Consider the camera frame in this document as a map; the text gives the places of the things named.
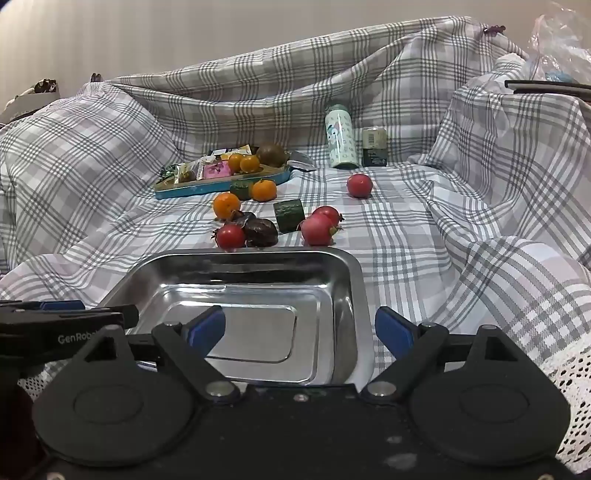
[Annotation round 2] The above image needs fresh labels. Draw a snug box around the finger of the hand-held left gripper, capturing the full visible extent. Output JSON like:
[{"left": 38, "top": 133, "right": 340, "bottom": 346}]
[
  {"left": 0, "top": 305, "right": 140, "bottom": 331},
  {"left": 0, "top": 300, "right": 86, "bottom": 313}
]

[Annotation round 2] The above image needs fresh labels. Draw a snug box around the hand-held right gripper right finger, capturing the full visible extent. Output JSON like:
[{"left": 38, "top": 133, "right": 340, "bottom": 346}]
[{"left": 361, "top": 306, "right": 525, "bottom": 400}]

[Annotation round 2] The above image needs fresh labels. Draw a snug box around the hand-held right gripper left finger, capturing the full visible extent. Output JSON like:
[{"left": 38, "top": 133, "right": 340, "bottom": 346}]
[{"left": 76, "top": 306, "right": 241, "bottom": 400}]

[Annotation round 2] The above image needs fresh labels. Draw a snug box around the stainless steel tray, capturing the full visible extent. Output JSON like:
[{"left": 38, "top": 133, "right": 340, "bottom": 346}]
[{"left": 98, "top": 247, "right": 375, "bottom": 386}]

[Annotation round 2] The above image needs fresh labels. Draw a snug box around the red tomato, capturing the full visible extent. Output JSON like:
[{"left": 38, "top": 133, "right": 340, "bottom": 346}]
[
  {"left": 215, "top": 224, "right": 247, "bottom": 250},
  {"left": 346, "top": 174, "right": 374, "bottom": 199}
]

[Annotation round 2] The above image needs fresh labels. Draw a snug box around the orange without stem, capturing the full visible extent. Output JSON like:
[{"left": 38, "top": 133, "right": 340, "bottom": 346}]
[{"left": 212, "top": 192, "right": 242, "bottom": 220}]

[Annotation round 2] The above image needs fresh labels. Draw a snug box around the orange with green stem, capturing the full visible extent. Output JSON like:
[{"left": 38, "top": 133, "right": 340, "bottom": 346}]
[{"left": 252, "top": 179, "right": 278, "bottom": 202}]

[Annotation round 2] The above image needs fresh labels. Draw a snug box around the grey plaid cloth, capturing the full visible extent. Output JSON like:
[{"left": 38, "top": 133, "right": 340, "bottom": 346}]
[{"left": 0, "top": 16, "right": 591, "bottom": 416}]

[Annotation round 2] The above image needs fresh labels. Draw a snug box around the blue snack tray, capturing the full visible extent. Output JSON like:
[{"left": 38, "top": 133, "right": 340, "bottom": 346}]
[{"left": 154, "top": 162, "right": 291, "bottom": 200}]

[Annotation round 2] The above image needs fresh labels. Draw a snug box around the green drink can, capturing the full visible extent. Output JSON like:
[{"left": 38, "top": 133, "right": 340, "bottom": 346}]
[{"left": 361, "top": 127, "right": 387, "bottom": 167}]

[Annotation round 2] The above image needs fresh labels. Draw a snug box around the brown green round fruit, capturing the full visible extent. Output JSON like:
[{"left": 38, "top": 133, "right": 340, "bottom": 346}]
[{"left": 257, "top": 143, "right": 288, "bottom": 167}]

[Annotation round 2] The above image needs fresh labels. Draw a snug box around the silver foil packet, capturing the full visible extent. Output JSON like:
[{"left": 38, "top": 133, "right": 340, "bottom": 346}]
[{"left": 285, "top": 151, "right": 317, "bottom": 172}]

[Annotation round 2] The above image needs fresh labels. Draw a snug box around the white patterned bottle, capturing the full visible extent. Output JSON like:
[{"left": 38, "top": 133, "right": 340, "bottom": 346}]
[{"left": 324, "top": 104, "right": 358, "bottom": 169}]

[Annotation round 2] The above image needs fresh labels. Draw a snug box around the white cardboard box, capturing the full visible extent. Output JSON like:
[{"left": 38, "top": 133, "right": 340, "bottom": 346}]
[{"left": 0, "top": 78, "right": 62, "bottom": 124}]

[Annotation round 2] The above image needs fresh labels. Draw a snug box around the black flat board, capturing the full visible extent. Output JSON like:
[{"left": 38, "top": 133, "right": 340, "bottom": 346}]
[{"left": 504, "top": 79, "right": 591, "bottom": 100}]

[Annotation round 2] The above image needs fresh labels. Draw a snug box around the clear plastic bag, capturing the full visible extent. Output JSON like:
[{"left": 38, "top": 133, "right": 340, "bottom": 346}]
[{"left": 526, "top": 2, "right": 591, "bottom": 84}]

